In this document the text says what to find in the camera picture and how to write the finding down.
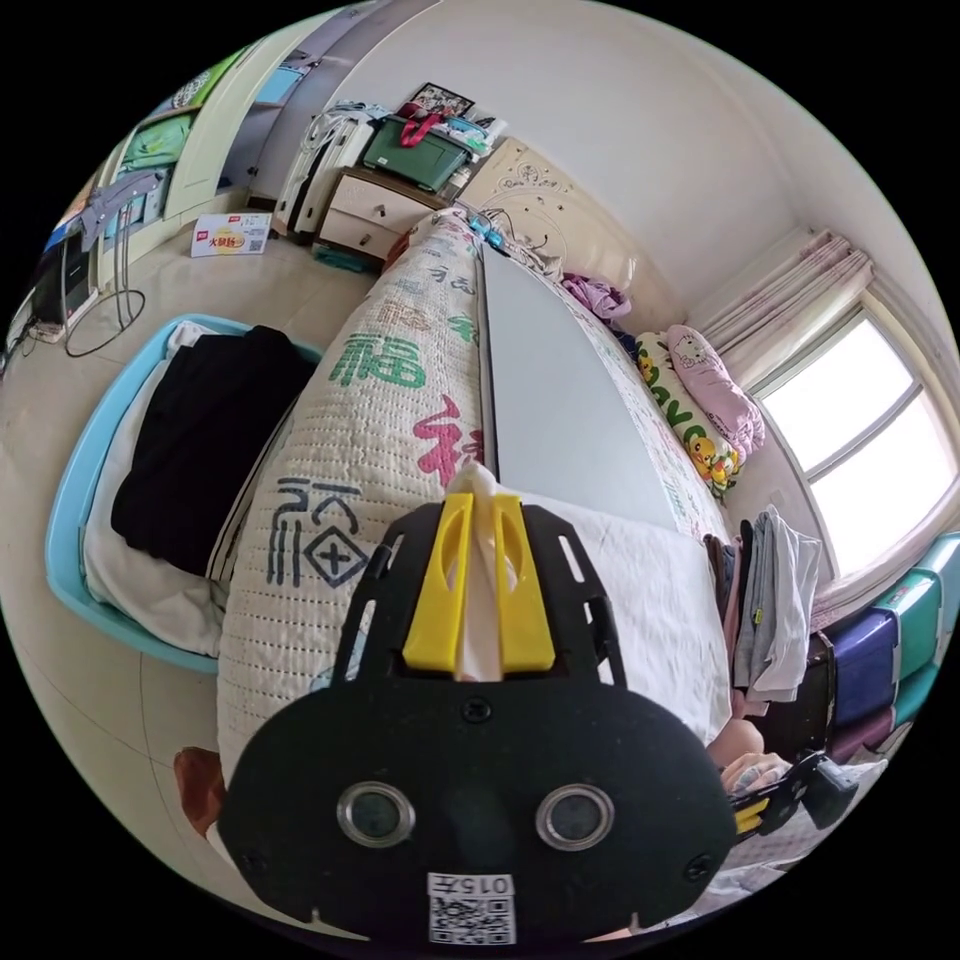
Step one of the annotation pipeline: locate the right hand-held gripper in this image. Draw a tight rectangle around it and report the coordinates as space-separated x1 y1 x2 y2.
730 752 861 836

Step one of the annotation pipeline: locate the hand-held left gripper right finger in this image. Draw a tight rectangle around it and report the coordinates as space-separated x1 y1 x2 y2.
494 494 557 677

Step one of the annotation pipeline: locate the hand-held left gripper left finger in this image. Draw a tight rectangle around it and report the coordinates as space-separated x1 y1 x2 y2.
402 492 475 671

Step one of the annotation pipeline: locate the white long sleeve shirt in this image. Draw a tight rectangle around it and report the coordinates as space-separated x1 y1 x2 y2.
448 462 733 745

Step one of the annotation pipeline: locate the person's right hand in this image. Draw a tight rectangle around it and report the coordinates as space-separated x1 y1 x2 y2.
719 749 793 798

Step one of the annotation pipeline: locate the person's body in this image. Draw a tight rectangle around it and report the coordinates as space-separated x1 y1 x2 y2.
707 718 768 774

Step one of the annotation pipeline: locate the bed with printed quilt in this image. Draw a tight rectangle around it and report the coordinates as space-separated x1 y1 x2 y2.
215 138 745 845

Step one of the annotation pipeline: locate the grey flat board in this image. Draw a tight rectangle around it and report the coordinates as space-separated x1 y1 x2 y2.
478 242 681 535

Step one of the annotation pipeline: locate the pile of clothes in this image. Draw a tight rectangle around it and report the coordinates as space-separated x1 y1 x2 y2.
703 505 824 718

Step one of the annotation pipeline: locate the stack of coloured storage boxes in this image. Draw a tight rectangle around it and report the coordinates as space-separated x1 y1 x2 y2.
808 530 960 763

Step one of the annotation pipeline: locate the pillow with yellow cartoon print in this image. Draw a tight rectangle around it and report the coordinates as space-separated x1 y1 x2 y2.
635 331 742 498

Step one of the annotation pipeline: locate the pink pillow with cat print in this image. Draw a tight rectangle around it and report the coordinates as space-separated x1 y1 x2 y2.
665 323 767 468

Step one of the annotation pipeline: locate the purple garment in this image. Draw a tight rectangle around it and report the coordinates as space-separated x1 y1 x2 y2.
560 272 633 333

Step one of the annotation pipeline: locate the window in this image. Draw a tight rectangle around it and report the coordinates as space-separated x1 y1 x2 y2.
748 305 960 543

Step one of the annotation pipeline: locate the light blue laundry basket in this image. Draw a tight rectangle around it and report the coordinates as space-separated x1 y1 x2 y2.
44 312 325 676

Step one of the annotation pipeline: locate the brown and white nightstand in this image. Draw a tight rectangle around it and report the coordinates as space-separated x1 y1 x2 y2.
313 166 451 265

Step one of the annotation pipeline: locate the pink patterned curtain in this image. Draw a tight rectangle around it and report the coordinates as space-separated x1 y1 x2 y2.
688 227 877 380

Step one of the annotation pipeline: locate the white printed carton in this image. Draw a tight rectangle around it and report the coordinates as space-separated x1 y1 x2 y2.
190 212 274 259

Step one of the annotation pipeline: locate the white suitcase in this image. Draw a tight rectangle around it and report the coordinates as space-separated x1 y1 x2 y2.
272 110 376 246

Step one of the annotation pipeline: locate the green storage box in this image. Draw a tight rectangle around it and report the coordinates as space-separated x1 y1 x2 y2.
362 114 475 201

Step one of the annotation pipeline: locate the black framed picture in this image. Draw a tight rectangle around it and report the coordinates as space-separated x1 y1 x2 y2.
411 81 477 122

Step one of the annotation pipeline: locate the metal stand with grey garment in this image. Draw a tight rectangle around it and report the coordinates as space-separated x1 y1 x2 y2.
64 169 165 359

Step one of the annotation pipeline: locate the light green wardrobe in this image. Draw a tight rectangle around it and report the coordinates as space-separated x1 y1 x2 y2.
95 29 303 228

